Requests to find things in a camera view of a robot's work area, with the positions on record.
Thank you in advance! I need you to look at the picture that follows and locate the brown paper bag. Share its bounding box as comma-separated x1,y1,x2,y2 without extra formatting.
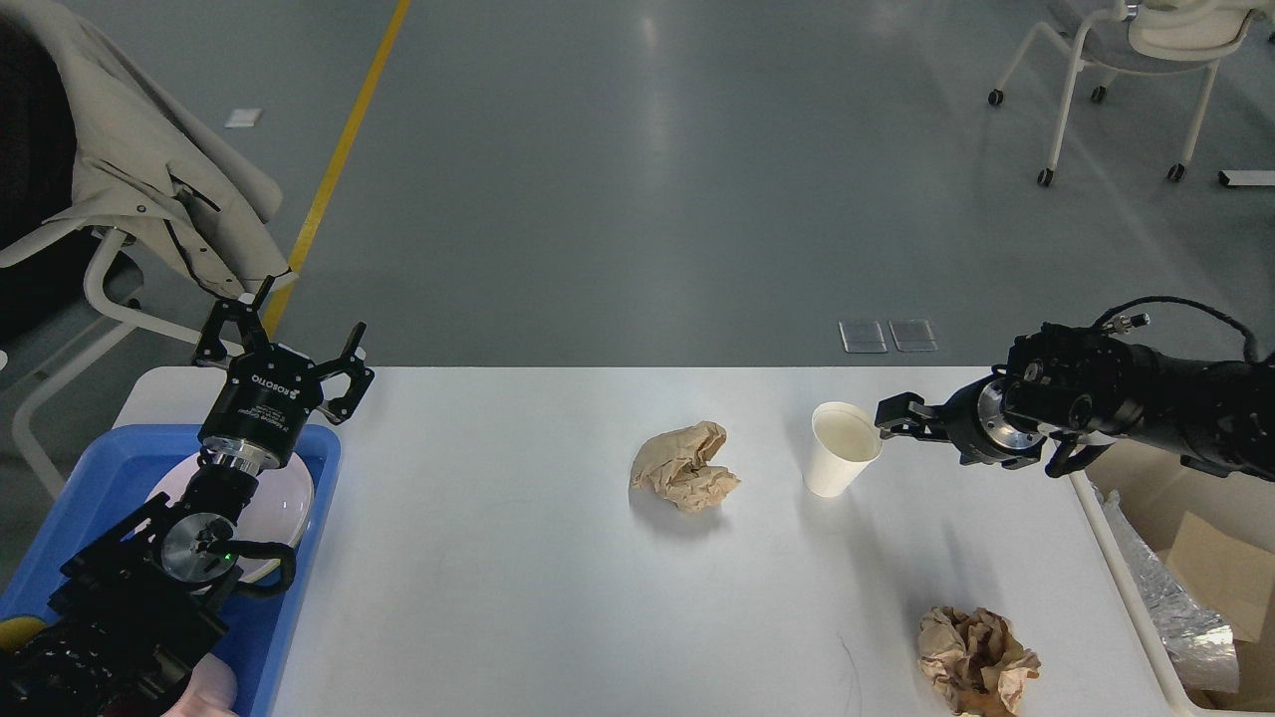
1156,512,1274,714

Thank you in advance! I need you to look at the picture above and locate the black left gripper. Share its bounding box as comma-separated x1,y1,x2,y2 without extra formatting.
191,276,375,471

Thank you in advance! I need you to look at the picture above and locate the floor socket plate right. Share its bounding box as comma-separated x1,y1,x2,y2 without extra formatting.
889,319,938,353

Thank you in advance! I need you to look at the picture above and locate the floor socket plate left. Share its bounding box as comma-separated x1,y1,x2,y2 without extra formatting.
839,322,889,355

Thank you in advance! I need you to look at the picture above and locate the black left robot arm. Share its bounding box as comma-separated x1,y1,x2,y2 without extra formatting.
3,283,375,716

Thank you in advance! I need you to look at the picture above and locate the white paper cup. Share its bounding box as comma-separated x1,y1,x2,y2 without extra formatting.
802,402,884,498

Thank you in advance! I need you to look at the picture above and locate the brown paper wad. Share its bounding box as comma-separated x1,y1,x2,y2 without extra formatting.
918,606,1042,716

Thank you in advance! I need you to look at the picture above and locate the silver foil tray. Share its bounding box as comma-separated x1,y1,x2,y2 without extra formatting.
1081,485,1241,694

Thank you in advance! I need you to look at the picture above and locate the white floor plate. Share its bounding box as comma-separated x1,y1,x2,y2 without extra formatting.
223,108,264,128

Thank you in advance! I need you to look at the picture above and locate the floor socket plate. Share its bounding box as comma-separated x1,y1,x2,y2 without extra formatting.
889,319,938,353
839,322,889,355

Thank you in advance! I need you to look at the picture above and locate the brown paper ball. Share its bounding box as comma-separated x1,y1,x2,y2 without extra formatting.
629,418,741,514

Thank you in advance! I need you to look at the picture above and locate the white plastic bin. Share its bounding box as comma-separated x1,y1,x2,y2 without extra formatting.
1070,441,1274,716

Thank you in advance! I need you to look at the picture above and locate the white chair right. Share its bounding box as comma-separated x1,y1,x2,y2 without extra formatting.
987,1,1272,188

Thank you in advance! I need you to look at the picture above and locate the teal mug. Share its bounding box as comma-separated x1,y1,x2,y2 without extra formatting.
0,615,47,654

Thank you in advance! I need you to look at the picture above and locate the blue plastic tray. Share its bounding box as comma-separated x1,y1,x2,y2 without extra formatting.
1,425,342,716

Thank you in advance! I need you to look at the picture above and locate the white table foot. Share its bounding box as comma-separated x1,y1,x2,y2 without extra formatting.
1218,168,1275,189

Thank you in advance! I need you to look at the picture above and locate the pink mug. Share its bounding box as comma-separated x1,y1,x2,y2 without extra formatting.
102,656,238,716

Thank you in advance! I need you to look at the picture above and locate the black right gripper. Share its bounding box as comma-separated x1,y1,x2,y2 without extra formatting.
875,376,1044,469

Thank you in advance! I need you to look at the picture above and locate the pink plate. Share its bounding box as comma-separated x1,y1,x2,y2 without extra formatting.
147,453,315,549

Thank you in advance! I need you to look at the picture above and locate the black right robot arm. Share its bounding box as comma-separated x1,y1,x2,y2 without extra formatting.
875,296,1274,481

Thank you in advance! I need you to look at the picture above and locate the person in dark clothes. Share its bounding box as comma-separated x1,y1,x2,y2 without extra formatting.
1,19,99,350

